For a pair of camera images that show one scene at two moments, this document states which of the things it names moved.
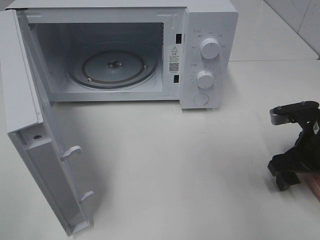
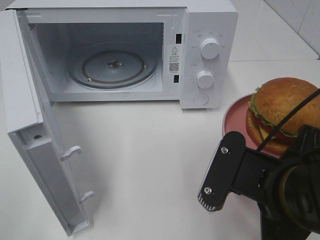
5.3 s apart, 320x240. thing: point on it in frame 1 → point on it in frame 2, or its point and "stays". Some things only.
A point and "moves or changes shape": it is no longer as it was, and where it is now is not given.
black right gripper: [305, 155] → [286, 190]
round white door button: [201, 99] stays
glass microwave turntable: [113, 65] stays
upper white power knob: [209, 48] stays
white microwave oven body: [136, 50] stays
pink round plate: [312, 179] moves or changes shape
